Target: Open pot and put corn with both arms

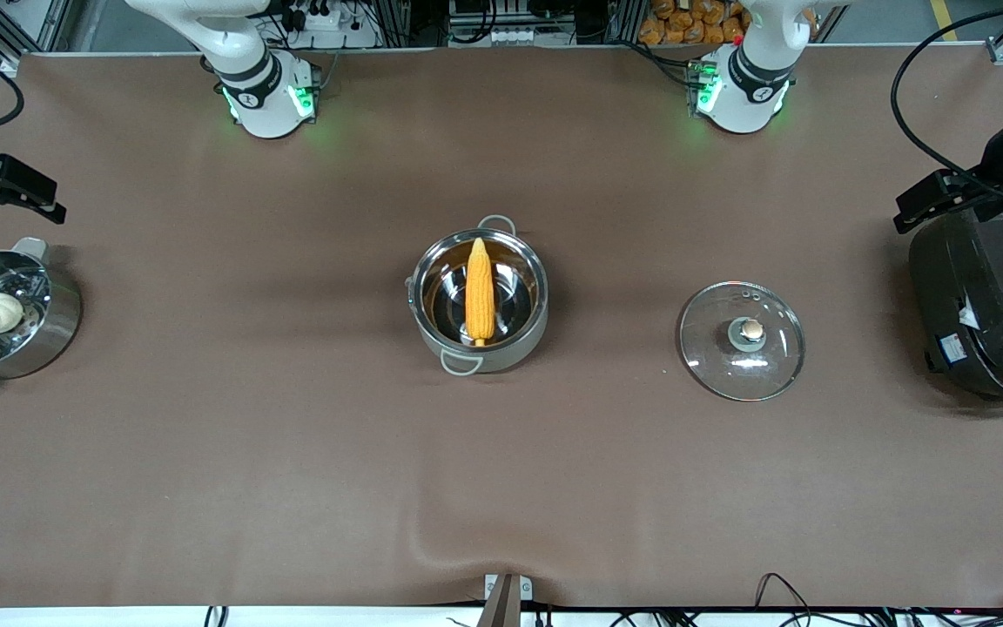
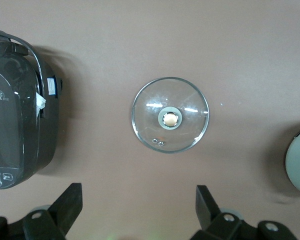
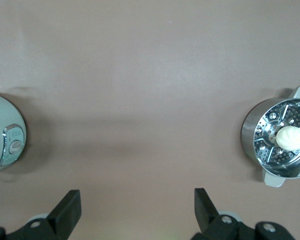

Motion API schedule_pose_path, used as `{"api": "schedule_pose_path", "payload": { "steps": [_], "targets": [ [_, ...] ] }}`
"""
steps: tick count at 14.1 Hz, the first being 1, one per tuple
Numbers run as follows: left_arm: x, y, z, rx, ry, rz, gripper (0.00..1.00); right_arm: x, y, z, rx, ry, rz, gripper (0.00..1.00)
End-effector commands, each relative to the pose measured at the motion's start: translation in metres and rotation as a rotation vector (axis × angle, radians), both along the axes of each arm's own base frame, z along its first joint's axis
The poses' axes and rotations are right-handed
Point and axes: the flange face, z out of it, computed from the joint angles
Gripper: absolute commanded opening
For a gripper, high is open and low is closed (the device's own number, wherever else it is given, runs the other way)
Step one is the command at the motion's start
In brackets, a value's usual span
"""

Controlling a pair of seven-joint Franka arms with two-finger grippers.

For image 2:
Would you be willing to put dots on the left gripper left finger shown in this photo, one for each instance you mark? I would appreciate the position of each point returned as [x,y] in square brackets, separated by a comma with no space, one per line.
[65,210]

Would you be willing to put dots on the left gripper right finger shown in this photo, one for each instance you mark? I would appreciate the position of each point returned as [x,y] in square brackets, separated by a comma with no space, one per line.
[207,210]

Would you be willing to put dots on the glass lid with copper knob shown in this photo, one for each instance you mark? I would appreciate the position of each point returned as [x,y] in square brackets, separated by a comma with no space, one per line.
[150,125]

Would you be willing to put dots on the black rice cooker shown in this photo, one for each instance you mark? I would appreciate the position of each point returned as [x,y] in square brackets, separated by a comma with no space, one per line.
[15,112]

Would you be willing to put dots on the brown table cloth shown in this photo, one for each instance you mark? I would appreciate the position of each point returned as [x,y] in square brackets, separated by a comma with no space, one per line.
[150,37]

